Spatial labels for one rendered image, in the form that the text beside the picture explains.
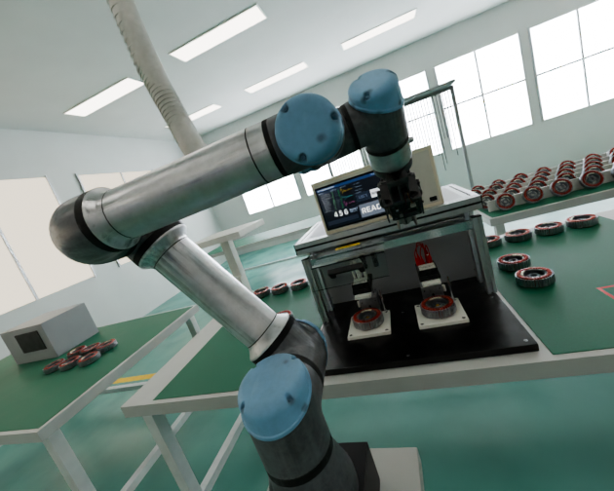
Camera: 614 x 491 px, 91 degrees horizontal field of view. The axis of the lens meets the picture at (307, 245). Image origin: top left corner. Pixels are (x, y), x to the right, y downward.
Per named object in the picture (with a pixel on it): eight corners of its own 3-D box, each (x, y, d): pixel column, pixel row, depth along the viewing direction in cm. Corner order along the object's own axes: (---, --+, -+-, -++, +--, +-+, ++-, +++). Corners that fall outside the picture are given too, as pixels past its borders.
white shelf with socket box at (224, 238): (267, 308, 166) (238, 231, 157) (212, 320, 178) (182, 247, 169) (287, 283, 199) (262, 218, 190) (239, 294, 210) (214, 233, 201)
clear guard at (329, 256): (389, 276, 87) (384, 256, 86) (312, 292, 94) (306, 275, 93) (388, 245, 117) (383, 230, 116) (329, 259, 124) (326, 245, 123)
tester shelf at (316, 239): (483, 207, 99) (481, 195, 98) (296, 255, 120) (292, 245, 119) (454, 193, 140) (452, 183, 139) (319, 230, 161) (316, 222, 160)
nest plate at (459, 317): (469, 321, 93) (469, 319, 93) (419, 329, 98) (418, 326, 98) (458, 300, 107) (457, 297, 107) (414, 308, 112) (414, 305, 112)
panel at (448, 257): (484, 274, 119) (469, 202, 113) (327, 305, 139) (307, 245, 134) (483, 273, 120) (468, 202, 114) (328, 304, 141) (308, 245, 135)
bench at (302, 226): (338, 274, 419) (322, 223, 404) (213, 301, 483) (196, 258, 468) (345, 253, 503) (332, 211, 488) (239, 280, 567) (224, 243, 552)
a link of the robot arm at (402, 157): (362, 135, 55) (407, 119, 52) (367, 155, 58) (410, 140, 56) (367, 162, 50) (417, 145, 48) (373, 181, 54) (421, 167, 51)
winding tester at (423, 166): (444, 203, 104) (431, 144, 100) (326, 235, 117) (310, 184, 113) (428, 191, 140) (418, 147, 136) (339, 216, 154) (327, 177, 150)
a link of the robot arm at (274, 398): (251, 486, 45) (217, 411, 42) (274, 414, 58) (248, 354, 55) (328, 475, 42) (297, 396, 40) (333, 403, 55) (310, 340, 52)
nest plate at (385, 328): (391, 334, 101) (390, 330, 100) (348, 340, 105) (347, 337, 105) (390, 312, 115) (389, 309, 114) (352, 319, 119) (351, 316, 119)
